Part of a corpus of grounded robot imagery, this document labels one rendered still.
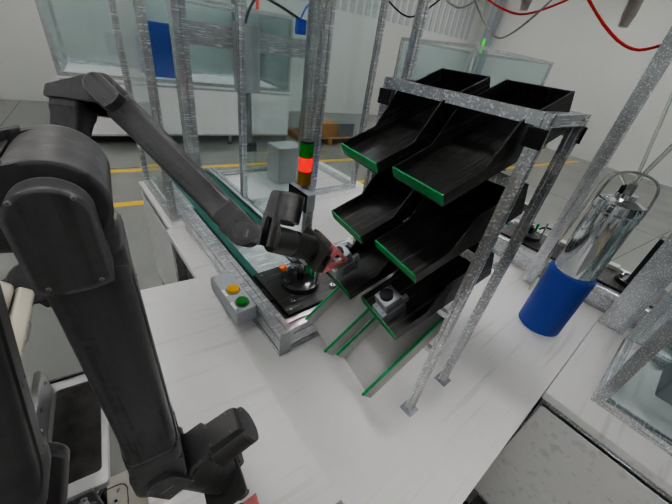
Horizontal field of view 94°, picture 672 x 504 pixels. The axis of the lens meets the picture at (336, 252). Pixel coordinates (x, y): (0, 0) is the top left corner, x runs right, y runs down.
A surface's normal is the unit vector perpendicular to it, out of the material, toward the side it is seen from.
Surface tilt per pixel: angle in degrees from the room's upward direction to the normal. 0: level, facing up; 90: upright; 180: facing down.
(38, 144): 0
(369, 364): 45
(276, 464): 0
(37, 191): 90
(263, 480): 0
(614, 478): 90
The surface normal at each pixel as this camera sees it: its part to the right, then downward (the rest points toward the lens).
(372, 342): -0.51, -0.47
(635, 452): 0.14, -0.83
